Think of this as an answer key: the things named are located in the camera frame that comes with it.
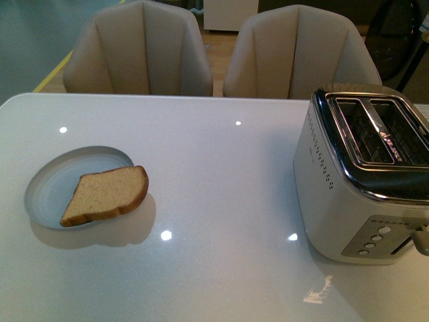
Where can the beige chair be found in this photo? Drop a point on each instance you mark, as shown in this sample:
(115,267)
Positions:
(140,48)
(288,53)

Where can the slice of bread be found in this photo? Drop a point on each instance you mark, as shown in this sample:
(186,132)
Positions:
(106,195)

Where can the white cabinet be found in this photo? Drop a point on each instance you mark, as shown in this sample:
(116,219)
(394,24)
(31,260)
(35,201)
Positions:
(228,15)

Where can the white and chrome toaster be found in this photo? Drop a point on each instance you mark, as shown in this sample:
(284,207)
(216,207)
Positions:
(361,173)

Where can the beige left chair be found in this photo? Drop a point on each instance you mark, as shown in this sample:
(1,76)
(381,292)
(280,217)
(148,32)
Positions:
(140,48)

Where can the beige right chair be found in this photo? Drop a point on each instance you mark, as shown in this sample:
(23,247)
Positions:
(288,53)

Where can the light blue round plate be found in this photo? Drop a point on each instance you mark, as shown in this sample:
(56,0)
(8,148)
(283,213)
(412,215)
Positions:
(52,187)

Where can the dark washing machine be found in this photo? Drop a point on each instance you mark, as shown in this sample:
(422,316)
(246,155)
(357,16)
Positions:
(394,41)

